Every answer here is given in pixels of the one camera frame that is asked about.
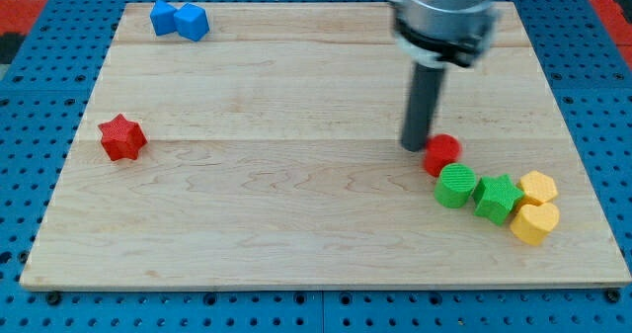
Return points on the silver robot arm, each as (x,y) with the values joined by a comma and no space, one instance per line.
(436,32)

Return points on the green star block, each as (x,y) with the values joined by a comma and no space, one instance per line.
(495,198)

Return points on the red star block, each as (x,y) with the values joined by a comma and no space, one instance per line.
(121,138)

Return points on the light wooden board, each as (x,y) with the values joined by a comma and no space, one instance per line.
(273,162)

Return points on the red cylinder block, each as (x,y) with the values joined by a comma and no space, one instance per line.
(441,150)

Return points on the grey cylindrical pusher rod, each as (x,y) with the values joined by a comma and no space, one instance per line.
(424,91)

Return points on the green cylinder block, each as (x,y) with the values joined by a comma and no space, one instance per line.
(454,185)

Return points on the blue cube block right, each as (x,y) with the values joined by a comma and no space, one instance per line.
(191,22)

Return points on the blue cube block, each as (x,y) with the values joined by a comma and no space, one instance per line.
(191,22)
(162,18)

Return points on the blue cube block left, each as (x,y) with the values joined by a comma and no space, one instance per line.
(162,18)

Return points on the yellow hexagon block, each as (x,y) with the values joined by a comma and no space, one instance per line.
(538,189)

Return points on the yellow heart block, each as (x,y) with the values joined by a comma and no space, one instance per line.
(532,224)

